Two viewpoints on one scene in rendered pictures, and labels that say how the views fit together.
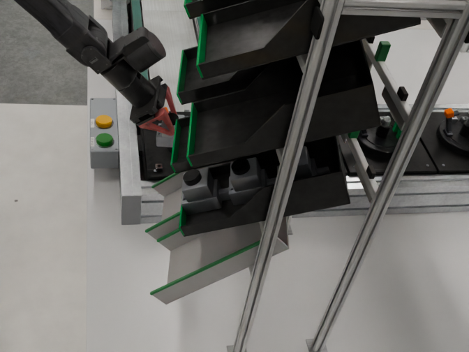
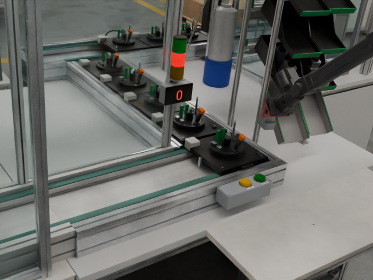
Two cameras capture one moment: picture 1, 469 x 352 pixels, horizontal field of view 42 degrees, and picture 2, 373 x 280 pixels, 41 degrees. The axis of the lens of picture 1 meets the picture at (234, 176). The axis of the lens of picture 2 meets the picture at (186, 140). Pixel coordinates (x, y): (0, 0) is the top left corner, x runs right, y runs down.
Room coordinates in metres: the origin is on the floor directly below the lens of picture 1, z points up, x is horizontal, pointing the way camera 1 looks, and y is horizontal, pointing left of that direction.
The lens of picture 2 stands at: (1.93, 1.68, 1.93)
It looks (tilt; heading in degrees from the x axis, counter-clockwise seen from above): 28 degrees down; 249
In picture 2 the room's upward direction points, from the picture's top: 6 degrees clockwise
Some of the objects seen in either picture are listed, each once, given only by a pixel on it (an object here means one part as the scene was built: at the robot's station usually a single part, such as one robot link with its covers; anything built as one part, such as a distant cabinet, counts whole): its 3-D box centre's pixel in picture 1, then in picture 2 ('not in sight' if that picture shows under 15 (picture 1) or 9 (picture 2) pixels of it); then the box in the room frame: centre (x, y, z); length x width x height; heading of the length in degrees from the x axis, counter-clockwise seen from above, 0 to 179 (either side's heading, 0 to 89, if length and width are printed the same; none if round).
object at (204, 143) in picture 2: (192, 144); (225, 151); (1.14, 0.12, 0.96); 0.24 x 0.24 x 0.02; 17
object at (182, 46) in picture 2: not in sight; (179, 44); (1.35, 0.06, 1.38); 0.05 x 0.05 x 0.05
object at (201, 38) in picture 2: not in sight; (188, 29); (0.79, -1.39, 1.01); 0.24 x 0.24 x 0.13; 17
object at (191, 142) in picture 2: not in sight; (191, 144); (1.26, 0.05, 0.97); 0.05 x 0.05 x 0.04; 17
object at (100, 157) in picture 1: (104, 131); (243, 190); (1.16, 0.35, 0.93); 0.21 x 0.07 x 0.06; 17
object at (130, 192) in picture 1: (125, 91); (191, 199); (1.36, 0.34, 0.91); 0.89 x 0.06 x 0.11; 17
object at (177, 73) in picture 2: not in sight; (177, 71); (1.35, 0.06, 1.28); 0.05 x 0.05 x 0.05
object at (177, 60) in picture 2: not in sight; (178, 58); (1.35, 0.06, 1.33); 0.05 x 0.05 x 0.05
